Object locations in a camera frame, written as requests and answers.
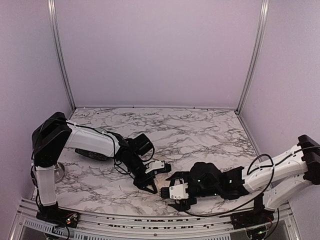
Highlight left aluminium corner post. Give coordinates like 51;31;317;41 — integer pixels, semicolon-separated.
47;0;77;113

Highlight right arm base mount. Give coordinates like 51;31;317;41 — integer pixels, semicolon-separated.
230;194;275;230

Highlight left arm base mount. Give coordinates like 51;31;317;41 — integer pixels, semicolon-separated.
36;205;80;228

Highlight right aluminium corner post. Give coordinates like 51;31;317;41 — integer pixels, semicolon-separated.
235;0;270;115

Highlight aluminium corner post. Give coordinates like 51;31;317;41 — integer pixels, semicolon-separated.
235;0;270;115
47;0;77;113

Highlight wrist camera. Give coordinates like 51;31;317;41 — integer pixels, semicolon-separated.
145;161;172;175
160;183;190;200

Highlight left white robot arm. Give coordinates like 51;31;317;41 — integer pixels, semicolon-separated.
31;112;158;207

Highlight aluminium front rail frame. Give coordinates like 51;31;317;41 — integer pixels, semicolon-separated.
8;199;300;240

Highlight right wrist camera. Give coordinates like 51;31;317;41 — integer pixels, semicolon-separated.
160;183;190;200

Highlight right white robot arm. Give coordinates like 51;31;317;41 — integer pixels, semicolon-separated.
160;135;320;212

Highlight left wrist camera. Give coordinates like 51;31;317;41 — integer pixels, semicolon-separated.
145;161;172;175

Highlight clear glass cup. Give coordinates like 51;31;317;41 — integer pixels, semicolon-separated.
54;162;66;184

